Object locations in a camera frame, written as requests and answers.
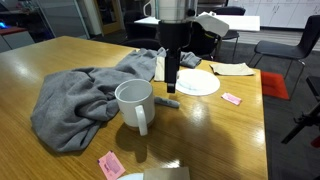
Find wooden door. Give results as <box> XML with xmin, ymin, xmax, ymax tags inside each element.
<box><xmin>93</xmin><ymin>0</ymin><xmax>123</xmax><ymax>35</ymax></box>

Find black tripod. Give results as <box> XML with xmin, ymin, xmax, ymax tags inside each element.
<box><xmin>280</xmin><ymin>75</ymin><xmax>320</xmax><ymax>145</ymax></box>

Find glass partition panel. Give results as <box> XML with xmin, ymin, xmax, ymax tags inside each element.
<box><xmin>34</xmin><ymin>0</ymin><xmax>91</xmax><ymax>40</ymax></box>

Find small white plate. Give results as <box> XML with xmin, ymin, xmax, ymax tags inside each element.
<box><xmin>116</xmin><ymin>172</ymin><xmax>145</xmax><ymax>180</ymax></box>

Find grey sweater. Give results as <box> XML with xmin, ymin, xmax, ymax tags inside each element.
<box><xmin>29</xmin><ymin>47</ymin><xmax>203</xmax><ymax>154</ymax></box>

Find black chair rounded back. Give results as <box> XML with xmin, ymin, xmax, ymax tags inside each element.
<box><xmin>212</xmin><ymin>6</ymin><xmax>247</xmax><ymax>63</ymax></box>

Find grey cabinet red top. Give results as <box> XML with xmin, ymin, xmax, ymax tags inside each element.
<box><xmin>0</xmin><ymin>26</ymin><xmax>36</xmax><ymax>54</ymax></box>

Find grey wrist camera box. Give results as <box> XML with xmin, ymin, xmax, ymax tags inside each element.
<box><xmin>194</xmin><ymin>11</ymin><xmax>231</xmax><ymax>38</ymax></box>

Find tan paper napkin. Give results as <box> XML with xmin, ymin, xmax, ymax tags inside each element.
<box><xmin>209</xmin><ymin>62</ymin><xmax>256</xmax><ymax>77</ymax></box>
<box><xmin>153</xmin><ymin>55</ymin><xmax>180</xmax><ymax>83</ymax></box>

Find black chair square back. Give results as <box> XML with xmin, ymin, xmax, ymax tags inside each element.
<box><xmin>181</xmin><ymin>21</ymin><xmax>221</xmax><ymax>62</ymax></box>

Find pink sugar packet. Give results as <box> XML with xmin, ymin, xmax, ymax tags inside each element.
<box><xmin>97</xmin><ymin>150</ymin><xmax>127</xmax><ymax>180</ymax></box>

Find white ceramic mug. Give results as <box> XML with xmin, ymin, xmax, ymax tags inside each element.
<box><xmin>114</xmin><ymin>78</ymin><xmax>156</xmax><ymax>137</ymax></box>

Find small brown napkin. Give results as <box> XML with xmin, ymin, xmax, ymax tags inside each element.
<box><xmin>142</xmin><ymin>166</ymin><xmax>191</xmax><ymax>180</ymax></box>

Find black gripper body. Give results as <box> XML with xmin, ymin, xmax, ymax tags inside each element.
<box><xmin>157</xmin><ymin>19</ymin><xmax>194</xmax><ymax>58</ymax></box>

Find pink sticky note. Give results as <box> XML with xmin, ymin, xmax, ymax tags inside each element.
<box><xmin>220</xmin><ymin>92</ymin><xmax>243</xmax><ymax>107</ymax></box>

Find large white plate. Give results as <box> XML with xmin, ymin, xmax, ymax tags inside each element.
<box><xmin>174</xmin><ymin>68</ymin><xmax>221</xmax><ymax>97</ymax></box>

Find white wall cabinets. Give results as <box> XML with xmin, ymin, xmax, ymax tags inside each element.
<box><xmin>227</xmin><ymin>0</ymin><xmax>320</xmax><ymax>30</ymax></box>

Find red floor mat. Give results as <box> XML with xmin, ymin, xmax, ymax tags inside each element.
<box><xmin>260</xmin><ymin>70</ymin><xmax>291</xmax><ymax>101</ymax></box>

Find white meeting table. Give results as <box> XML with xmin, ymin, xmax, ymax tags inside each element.
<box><xmin>133</xmin><ymin>13</ymin><xmax>261</xmax><ymax>33</ymax></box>

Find grey marker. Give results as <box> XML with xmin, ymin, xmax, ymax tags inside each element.
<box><xmin>153</xmin><ymin>95</ymin><xmax>181</xmax><ymax>110</ymax></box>

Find black chair metal legs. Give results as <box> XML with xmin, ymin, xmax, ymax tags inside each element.
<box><xmin>248</xmin><ymin>14</ymin><xmax>320</xmax><ymax>98</ymax></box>

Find small red object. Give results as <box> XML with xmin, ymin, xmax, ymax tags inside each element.
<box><xmin>310</xmin><ymin>134</ymin><xmax>320</xmax><ymax>149</ymax></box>

